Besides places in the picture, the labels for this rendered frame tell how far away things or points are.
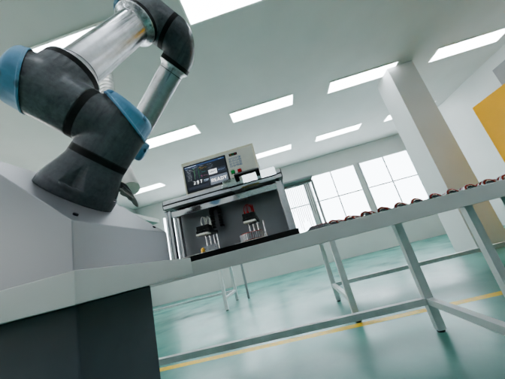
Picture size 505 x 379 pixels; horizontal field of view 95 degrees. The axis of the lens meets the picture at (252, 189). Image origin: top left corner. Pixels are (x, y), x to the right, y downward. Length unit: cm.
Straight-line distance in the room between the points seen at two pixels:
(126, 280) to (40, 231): 14
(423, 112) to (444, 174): 111
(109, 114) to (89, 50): 18
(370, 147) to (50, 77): 836
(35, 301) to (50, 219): 12
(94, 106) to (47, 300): 35
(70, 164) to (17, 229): 14
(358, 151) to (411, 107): 373
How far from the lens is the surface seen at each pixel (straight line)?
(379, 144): 872
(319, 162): 805
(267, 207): 135
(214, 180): 132
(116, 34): 76
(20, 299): 42
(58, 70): 62
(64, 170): 56
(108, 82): 332
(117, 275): 41
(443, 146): 484
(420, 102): 507
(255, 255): 82
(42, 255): 46
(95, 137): 56
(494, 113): 452
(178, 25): 88
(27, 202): 50
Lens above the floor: 71
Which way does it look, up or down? 16 degrees up
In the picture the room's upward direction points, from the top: 14 degrees counter-clockwise
